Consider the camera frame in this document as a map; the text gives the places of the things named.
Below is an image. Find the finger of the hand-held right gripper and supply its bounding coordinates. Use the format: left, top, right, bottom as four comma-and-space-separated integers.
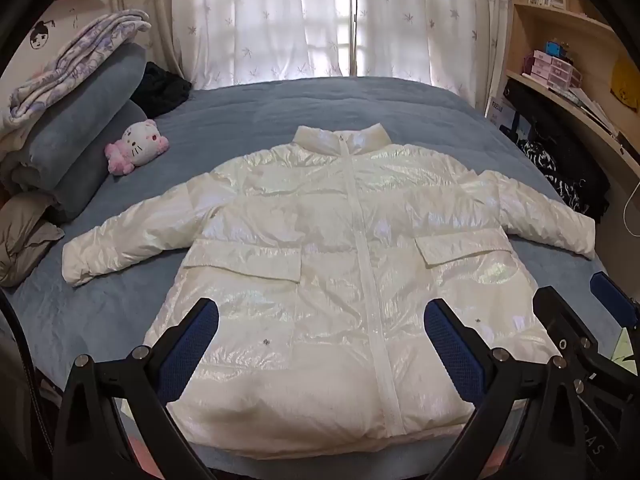
531, 286, 608, 376
589, 271, 640, 333

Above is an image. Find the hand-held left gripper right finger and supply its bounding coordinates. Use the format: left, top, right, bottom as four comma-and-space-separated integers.
423, 298, 596, 480

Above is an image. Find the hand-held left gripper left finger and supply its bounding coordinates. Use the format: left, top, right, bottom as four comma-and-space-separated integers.
51, 297, 221, 480

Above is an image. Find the white shiny puffer jacket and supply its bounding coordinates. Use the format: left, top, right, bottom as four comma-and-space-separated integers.
62, 124, 597, 461

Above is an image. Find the black and white patterned garment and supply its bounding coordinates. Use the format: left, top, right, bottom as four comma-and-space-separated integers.
517, 137, 611, 221

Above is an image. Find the stack of papers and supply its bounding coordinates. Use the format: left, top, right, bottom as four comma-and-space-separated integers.
565, 87, 621, 136

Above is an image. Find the grey pillow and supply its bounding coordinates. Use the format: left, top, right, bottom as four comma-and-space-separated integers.
0, 192, 66, 288

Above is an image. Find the white and pink cat plush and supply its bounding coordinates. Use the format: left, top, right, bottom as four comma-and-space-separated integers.
104, 119, 171, 177

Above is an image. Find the yellow cloth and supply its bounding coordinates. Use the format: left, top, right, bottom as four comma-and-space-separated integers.
610, 57, 640, 108

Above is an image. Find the white printed box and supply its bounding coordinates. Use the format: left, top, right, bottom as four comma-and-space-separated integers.
486, 95, 518, 133

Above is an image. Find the stack of pink boxes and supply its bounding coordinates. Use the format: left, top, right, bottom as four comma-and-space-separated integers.
522, 49, 583, 92

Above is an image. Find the blue bed cover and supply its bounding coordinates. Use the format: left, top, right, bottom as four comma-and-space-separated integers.
0, 76, 640, 480

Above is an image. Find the folded blue-grey blanket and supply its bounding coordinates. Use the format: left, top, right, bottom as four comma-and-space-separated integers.
0, 42, 161, 226

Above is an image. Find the wooden bookshelf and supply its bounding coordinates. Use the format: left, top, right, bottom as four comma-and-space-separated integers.
500, 0, 640, 241

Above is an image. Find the folded floral quilt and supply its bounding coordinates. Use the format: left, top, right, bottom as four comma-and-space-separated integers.
0, 10, 152, 143

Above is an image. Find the white cable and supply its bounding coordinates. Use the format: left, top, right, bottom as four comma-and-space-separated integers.
620, 195, 640, 238

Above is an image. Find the cartoon face wall sticker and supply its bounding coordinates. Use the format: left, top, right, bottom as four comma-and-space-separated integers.
27, 17, 53, 51

